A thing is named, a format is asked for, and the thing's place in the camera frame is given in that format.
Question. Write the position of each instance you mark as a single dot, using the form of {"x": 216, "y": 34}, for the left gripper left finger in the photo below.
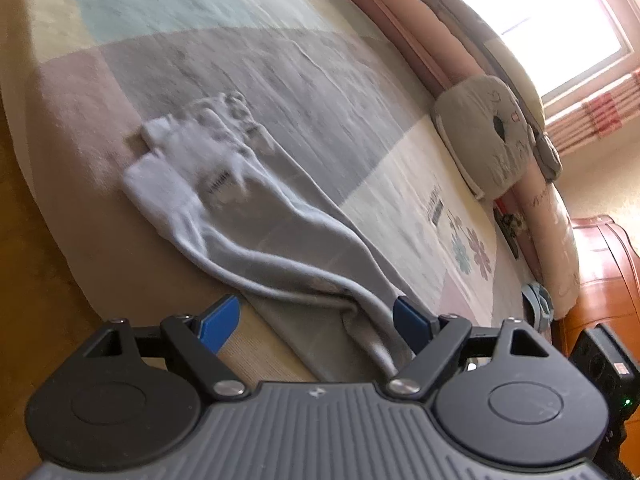
{"x": 130, "y": 395}

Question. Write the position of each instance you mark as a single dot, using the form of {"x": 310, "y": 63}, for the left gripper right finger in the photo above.
{"x": 504, "y": 395}

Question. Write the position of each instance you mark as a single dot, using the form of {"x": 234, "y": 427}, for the grey-blue pants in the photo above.
{"x": 217, "y": 185}

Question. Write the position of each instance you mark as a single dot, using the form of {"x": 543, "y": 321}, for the blue baseball cap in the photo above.
{"x": 538, "y": 305}

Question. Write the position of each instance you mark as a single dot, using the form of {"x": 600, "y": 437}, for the wooden headboard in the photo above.
{"x": 608, "y": 293}

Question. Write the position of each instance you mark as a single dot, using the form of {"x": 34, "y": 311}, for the black phone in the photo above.
{"x": 510, "y": 226}

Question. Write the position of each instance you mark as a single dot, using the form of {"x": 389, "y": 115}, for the folded grey-green cloth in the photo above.
{"x": 547, "y": 157}

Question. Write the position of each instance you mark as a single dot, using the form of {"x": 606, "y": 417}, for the right pink curtain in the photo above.
{"x": 597, "y": 117}

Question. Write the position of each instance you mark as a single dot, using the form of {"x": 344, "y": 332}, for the grey cat face cushion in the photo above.
{"x": 486, "y": 133}

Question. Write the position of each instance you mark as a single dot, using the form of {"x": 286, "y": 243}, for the grey patterned pillow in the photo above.
{"x": 491, "y": 54}

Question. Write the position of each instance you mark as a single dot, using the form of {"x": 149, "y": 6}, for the patchwork bed sheet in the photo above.
{"x": 79, "y": 79}

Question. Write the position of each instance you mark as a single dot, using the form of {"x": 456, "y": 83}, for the window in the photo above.
{"x": 571, "y": 49}

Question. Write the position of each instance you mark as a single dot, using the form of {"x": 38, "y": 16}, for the pink folded quilt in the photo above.
{"x": 440, "y": 61}

